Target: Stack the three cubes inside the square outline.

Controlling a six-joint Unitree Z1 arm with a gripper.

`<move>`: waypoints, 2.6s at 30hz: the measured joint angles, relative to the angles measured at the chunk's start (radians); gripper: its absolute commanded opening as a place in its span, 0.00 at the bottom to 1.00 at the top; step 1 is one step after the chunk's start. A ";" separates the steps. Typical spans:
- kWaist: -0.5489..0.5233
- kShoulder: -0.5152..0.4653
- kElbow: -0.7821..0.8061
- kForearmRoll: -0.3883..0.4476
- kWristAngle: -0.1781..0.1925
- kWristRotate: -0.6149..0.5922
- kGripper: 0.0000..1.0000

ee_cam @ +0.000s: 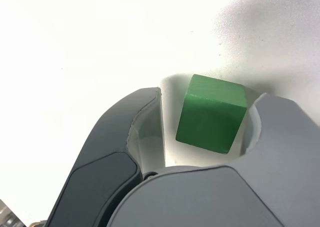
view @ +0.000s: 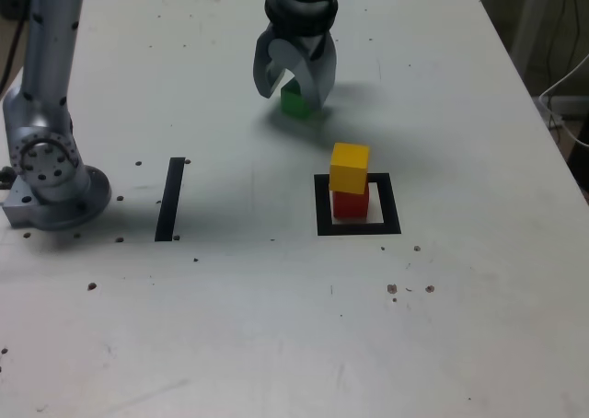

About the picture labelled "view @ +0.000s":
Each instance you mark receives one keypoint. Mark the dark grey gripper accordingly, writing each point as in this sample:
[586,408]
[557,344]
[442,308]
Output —
[313,45]

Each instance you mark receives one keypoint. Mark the green cube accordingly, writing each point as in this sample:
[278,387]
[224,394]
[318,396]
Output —
[292,105]

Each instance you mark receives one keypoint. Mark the yellow cube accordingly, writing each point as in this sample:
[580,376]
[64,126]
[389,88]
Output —
[349,169]

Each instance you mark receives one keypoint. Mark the red cube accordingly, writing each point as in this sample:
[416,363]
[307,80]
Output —
[349,206]

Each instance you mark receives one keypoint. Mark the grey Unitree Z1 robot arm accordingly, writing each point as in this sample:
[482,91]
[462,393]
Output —
[50,45]

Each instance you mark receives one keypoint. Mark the black tape square outline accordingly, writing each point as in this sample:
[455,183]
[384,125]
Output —
[322,206]

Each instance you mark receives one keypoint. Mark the black tape strip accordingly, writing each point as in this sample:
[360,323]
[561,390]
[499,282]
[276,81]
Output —
[169,197]

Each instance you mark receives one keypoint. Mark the white frame post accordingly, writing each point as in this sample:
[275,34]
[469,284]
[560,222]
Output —
[524,22]

